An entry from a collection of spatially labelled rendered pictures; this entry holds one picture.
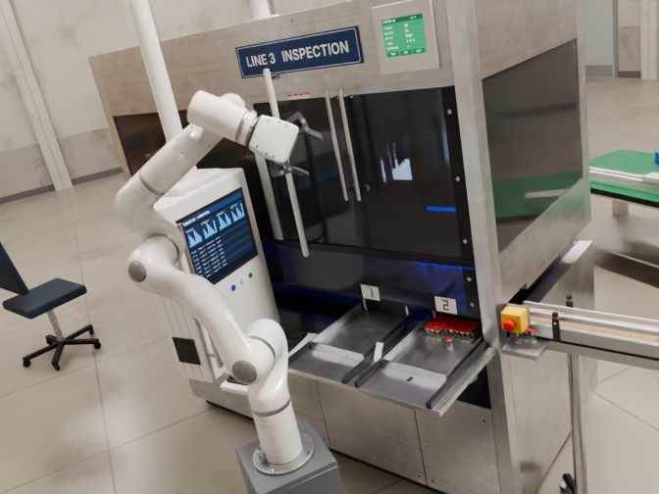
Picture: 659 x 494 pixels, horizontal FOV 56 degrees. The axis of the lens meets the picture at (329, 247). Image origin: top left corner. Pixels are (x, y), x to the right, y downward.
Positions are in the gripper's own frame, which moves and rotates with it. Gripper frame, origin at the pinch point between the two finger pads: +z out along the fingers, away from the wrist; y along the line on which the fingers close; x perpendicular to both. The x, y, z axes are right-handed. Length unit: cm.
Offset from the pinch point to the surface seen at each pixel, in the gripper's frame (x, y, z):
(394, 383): -56, 53, 52
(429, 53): -36, -47, 19
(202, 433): -201, 145, -10
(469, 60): -30, -48, 30
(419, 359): -67, 44, 58
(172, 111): -80, -5, -60
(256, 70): -86, -33, -38
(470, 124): -38, -32, 39
